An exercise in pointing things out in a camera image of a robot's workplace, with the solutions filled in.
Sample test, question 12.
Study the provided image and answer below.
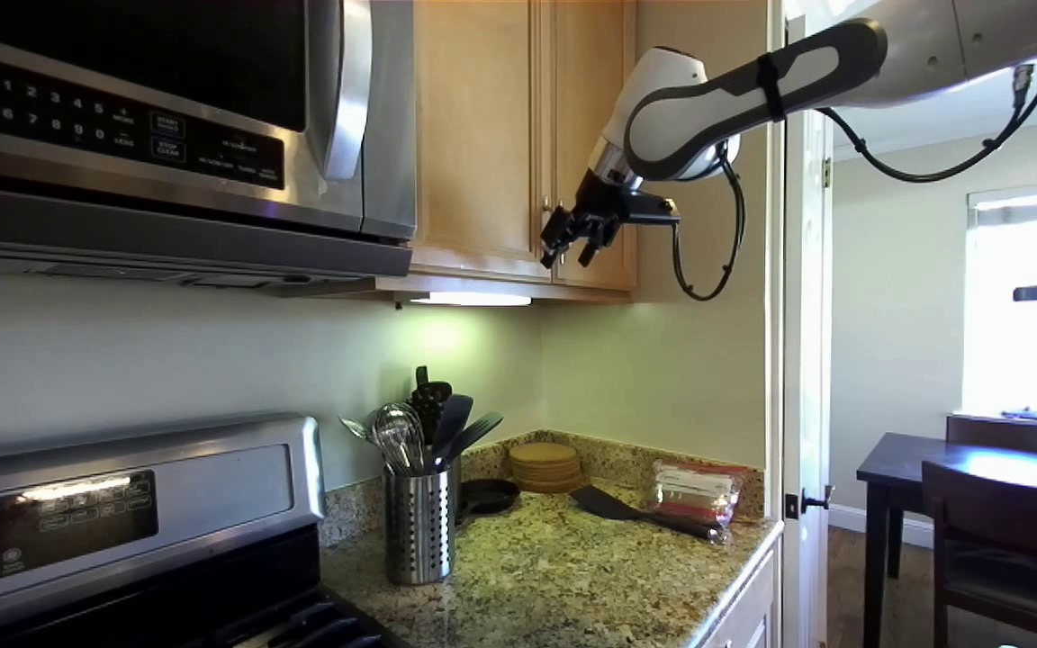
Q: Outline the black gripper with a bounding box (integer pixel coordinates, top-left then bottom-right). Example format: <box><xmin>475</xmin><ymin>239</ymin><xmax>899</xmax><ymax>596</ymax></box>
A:
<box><xmin>536</xmin><ymin>170</ymin><xmax>642</xmax><ymax>270</ymax></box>

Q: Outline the under-cabinet light strip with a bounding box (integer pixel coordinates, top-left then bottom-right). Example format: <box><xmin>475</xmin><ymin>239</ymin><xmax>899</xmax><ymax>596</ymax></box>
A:
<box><xmin>406</xmin><ymin>283</ymin><xmax>536</xmax><ymax>314</ymax></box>

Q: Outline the white base cabinet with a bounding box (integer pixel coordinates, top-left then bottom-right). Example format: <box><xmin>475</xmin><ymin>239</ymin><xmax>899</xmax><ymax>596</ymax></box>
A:
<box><xmin>686</xmin><ymin>525</ymin><xmax>787</xmax><ymax>648</ymax></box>

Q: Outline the black cooking spoon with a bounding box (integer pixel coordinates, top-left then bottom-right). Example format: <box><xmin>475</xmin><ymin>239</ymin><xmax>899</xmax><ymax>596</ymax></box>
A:
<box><xmin>425</xmin><ymin>391</ymin><xmax>509</xmax><ymax>471</ymax></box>

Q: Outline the silver ladle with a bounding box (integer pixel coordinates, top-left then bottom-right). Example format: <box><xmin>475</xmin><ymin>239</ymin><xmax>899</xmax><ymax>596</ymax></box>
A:
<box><xmin>341</xmin><ymin>402</ymin><xmax>428</xmax><ymax>476</ymax></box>

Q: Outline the small black dish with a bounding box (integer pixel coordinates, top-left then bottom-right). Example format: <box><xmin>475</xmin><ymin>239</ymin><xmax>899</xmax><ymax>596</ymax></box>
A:
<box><xmin>457</xmin><ymin>476</ymin><xmax>522</xmax><ymax>521</ymax></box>

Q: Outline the perforated steel utensil holder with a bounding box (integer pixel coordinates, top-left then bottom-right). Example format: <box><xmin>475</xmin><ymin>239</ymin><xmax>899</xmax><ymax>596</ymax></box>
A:
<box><xmin>383</xmin><ymin>461</ymin><xmax>464</xmax><ymax>590</ymax></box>

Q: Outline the stainless steel microwave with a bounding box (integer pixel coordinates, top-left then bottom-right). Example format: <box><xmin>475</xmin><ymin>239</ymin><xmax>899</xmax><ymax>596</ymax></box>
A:
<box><xmin>0</xmin><ymin>0</ymin><xmax>421</xmax><ymax>294</ymax></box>

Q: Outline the dark wooden dining table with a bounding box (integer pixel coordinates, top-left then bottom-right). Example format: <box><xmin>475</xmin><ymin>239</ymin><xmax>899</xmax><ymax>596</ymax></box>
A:
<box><xmin>854</xmin><ymin>427</ymin><xmax>1037</xmax><ymax>648</ymax></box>

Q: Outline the bright window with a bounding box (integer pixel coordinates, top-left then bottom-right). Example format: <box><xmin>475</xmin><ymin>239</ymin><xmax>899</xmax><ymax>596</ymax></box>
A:
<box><xmin>961</xmin><ymin>179</ymin><xmax>1037</xmax><ymax>425</ymax></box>

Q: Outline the dark wooden chair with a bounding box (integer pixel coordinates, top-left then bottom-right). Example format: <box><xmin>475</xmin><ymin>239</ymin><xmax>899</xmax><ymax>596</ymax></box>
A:
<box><xmin>919</xmin><ymin>461</ymin><xmax>1037</xmax><ymax>648</ymax></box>
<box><xmin>943</xmin><ymin>409</ymin><xmax>1037</xmax><ymax>461</ymax></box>

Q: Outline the stainless steel gas stove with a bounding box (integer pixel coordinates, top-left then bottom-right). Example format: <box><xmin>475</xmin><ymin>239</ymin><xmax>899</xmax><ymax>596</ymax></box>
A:
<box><xmin>0</xmin><ymin>409</ymin><xmax>403</xmax><ymax>648</ymax></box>

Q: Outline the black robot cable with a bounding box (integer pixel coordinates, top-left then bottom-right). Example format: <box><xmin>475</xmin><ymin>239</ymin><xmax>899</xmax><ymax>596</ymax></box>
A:
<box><xmin>665</xmin><ymin>56</ymin><xmax>1037</xmax><ymax>307</ymax></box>

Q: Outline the wooden wall cabinet frame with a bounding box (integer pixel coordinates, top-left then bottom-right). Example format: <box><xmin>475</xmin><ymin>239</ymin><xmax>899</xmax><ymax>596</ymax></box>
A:
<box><xmin>370</xmin><ymin>0</ymin><xmax>665</xmax><ymax>308</ymax></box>

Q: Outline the white door frame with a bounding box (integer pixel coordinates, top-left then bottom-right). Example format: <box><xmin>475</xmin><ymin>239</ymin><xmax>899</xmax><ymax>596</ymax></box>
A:
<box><xmin>767</xmin><ymin>0</ymin><xmax>842</xmax><ymax>648</ymax></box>

